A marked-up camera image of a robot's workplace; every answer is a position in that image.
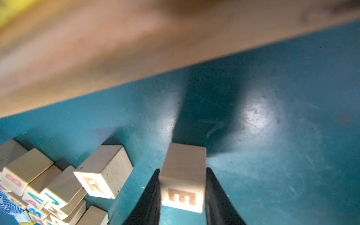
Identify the wooden block letter J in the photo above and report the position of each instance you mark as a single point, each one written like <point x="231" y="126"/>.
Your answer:
<point x="62" y="189"/>

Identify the blue white work glove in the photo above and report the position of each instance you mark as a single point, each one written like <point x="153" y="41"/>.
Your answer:
<point x="9" y="208"/>

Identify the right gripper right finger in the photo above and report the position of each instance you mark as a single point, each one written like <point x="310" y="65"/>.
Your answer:
<point x="218" y="208"/>

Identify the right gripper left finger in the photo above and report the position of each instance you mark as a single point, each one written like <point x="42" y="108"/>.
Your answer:
<point x="147" y="209"/>

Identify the wooden block letter R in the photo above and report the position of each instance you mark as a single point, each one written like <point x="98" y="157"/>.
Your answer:
<point x="105" y="171"/>

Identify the wooden block letter E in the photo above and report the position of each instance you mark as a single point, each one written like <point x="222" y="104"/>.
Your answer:
<point x="183" y="177"/>

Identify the wooden block letter B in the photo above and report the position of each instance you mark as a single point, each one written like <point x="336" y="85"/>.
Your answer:
<point x="18" y="174"/>

